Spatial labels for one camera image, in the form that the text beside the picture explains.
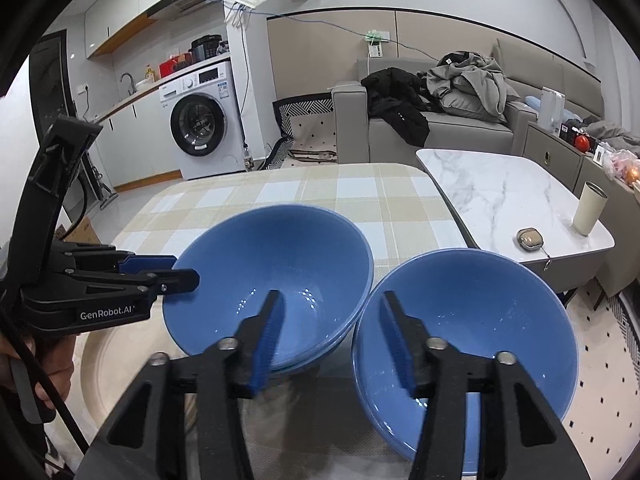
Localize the grey sofa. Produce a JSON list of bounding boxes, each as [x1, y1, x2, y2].
[[332, 35, 606, 166]]

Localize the cardboard box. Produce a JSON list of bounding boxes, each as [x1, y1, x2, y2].
[[52, 215, 98, 246]]

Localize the white washing machine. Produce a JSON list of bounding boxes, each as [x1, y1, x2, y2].
[[159, 60, 248, 181]]

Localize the cream cup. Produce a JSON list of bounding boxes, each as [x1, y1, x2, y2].
[[572, 181, 608, 236]]

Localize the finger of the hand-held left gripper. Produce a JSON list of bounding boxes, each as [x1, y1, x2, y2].
[[65, 267, 201, 303], [50, 241, 177, 275]]

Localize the white tall appliance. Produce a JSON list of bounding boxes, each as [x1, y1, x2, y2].
[[539, 86, 565, 136]]

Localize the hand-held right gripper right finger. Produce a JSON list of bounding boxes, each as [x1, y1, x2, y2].
[[380, 290, 591, 480]]

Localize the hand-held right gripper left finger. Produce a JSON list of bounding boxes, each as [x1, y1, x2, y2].
[[75, 289, 284, 480]]

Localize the white kitchen base cabinet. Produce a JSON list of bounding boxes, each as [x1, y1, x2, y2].
[[90, 87, 183, 191]]

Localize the grey sofa side cabinet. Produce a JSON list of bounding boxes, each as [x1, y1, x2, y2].
[[522, 122, 640, 211]]

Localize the white green power strip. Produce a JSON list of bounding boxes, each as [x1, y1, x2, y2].
[[366, 30, 391, 58]]

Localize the black rice cooker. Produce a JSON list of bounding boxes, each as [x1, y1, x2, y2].
[[191, 35, 223, 63]]

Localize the beige checked tablecloth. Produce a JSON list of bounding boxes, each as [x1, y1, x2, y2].
[[82, 162, 481, 480]]

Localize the person's left hand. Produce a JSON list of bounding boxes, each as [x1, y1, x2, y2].
[[0, 332, 76, 402]]

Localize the black jacket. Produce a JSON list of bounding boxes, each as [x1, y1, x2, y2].
[[361, 67, 431, 146]]

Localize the white marble coffee table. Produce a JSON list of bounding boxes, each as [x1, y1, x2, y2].
[[416, 147, 616, 293]]

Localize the beige earbuds case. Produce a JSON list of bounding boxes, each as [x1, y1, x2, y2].
[[516, 228, 546, 252]]

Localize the upright vacuum cleaner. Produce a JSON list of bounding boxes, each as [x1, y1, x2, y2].
[[82, 155, 118, 208]]

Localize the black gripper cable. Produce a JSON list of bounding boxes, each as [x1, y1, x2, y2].
[[0, 305, 92, 457]]

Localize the large blue bowl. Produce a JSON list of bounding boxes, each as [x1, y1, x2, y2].
[[172, 255, 376, 377]]

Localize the grey clothes pile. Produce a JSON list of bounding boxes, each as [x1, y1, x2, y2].
[[425, 51, 521, 123]]

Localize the white wall cabinet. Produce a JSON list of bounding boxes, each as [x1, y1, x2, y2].
[[84, 0, 181, 58]]

